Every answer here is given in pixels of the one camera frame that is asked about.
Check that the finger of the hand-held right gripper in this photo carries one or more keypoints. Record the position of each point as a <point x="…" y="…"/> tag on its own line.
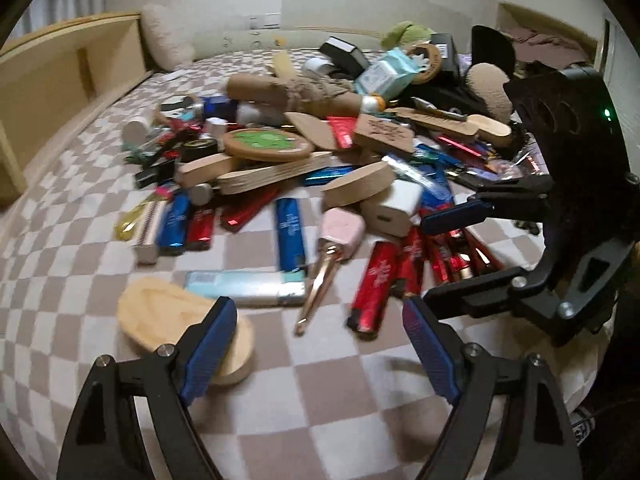
<point x="475" y="295"/>
<point x="455" y="217"/>

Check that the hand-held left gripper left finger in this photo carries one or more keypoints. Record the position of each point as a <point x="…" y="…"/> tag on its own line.
<point x="212" y="340"/>

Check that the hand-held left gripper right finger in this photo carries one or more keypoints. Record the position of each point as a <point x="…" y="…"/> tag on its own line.
<point x="430" y="350"/>

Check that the pale yellow oval dish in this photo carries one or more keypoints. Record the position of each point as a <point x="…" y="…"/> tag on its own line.
<point x="165" y="312"/>

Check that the pale blue packet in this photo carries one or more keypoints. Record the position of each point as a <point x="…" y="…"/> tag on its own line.
<point x="240" y="286"/>

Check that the white charger cube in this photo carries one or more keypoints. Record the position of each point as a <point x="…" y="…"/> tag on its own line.
<point x="395" y="205"/>

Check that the wooden oval block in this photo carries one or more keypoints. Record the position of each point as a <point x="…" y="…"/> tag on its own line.
<point x="355" y="186"/>

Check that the pile of red packets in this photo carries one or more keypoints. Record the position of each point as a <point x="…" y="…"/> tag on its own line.
<point x="375" y="285"/>

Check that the oval wooden brush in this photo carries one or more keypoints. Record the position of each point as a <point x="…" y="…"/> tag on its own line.
<point x="492" y="131"/>

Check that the long wooden comb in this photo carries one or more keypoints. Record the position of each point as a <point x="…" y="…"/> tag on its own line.
<point x="435" y="120"/>

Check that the engraved wooden plaque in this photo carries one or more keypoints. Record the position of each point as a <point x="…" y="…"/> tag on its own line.
<point x="382" y="132"/>

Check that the pink plastic case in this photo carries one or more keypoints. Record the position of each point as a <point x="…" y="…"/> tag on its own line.
<point x="342" y="230"/>

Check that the beige fluffy earmuffs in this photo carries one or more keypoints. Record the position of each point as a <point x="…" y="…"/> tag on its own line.
<point x="487" y="87"/>

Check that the checkered blanket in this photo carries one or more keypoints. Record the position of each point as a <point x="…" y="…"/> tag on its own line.
<point x="325" y="410"/>

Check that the pink cloth pile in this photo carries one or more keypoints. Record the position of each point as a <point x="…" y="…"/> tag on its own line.
<point x="545" y="42"/>

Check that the white striped box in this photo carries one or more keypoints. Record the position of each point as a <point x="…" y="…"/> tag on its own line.
<point x="150" y="235"/>

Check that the pile of blue packets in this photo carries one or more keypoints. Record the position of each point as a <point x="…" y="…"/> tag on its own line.
<point x="290" y="232"/>

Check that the silver bottle orange cap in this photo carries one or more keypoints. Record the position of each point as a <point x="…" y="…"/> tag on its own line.
<point x="372" y="104"/>

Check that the yellow transparent case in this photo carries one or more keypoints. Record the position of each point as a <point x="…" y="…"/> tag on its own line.
<point x="127" y="222"/>

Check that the small white jar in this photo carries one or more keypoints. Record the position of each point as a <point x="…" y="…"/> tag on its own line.
<point x="202" y="193"/>

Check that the pale blue wrapped pack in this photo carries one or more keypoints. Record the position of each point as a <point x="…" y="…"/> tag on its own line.
<point x="385" y="72"/>

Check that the black white shoe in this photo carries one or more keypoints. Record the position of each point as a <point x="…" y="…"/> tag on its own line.
<point x="582" y="422"/>

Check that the brown cardboard wedge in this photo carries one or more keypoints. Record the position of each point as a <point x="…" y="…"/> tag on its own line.
<point x="310" y="130"/>

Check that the long wooden board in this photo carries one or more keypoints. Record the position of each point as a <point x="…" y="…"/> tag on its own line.
<point x="270" y="176"/>

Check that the black tape roll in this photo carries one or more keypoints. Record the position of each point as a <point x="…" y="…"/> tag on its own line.
<point x="200" y="150"/>

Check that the beige twine bundle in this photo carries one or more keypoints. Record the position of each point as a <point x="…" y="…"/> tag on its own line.
<point x="312" y="91"/>

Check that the green plush toy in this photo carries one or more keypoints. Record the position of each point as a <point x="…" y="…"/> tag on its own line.
<point x="405" y="32"/>

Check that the black box white face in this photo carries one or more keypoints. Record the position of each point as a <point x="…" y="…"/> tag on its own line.
<point x="345" y="55"/>

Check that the white tape roll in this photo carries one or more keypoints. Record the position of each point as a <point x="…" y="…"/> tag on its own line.
<point x="317" y="66"/>

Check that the round cork coaster green print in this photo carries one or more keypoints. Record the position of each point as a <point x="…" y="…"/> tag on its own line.
<point x="265" y="141"/>

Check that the white capped bottle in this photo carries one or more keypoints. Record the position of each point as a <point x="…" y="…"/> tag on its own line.
<point x="217" y="126"/>

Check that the white cylinder bottle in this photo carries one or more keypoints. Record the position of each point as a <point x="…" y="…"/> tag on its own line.
<point x="136" y="130"/>

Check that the cream wooden spatula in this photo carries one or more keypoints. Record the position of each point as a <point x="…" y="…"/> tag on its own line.
<point x="282" y="62"/>

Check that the cardboard tube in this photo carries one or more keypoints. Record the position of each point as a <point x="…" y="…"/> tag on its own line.
<point x="260" y="91"/>

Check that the white fluffy pillow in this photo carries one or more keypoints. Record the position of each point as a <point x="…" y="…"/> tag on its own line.
<point x="162" y="40"/>

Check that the wooden bedside shelf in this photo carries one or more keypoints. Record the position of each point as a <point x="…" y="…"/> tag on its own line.
<point x="50" y="70"/>

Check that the white wall socket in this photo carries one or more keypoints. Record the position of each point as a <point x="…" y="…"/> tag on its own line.
<point x="262" y="21"/>

